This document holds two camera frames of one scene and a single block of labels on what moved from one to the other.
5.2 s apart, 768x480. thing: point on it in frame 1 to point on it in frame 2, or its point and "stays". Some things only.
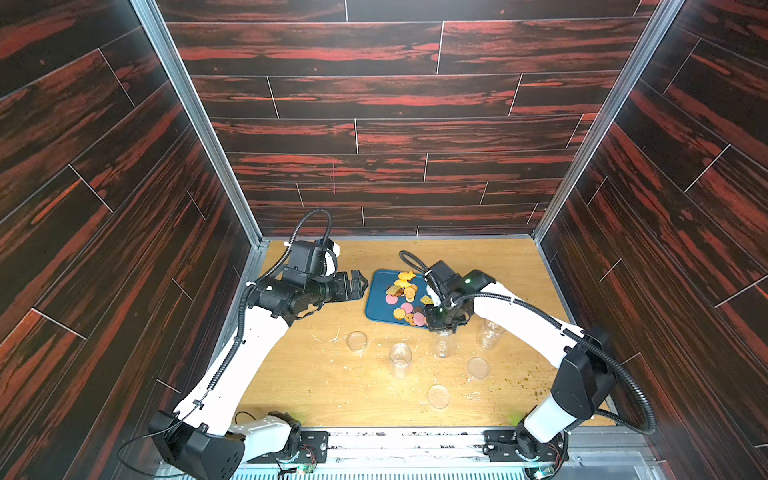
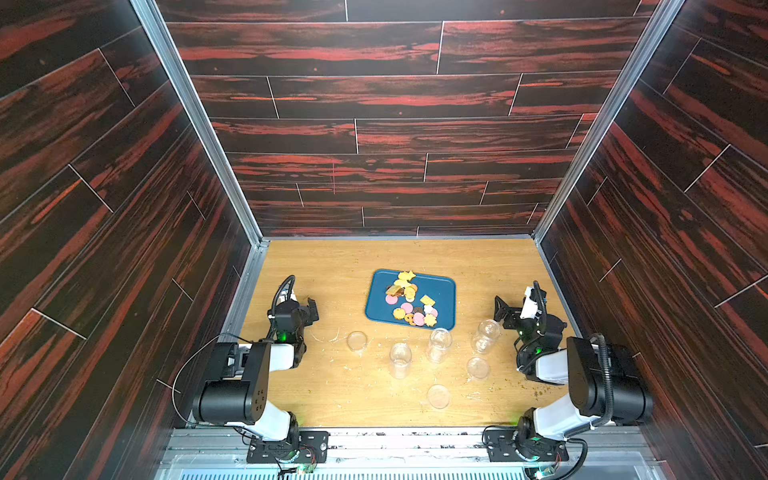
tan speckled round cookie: [410, 293] stays
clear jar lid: [356, 341] stays
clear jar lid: [478, 367] stays
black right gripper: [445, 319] to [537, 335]
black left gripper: [341, 294] to [303, 313]
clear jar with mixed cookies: [401, 356] stays
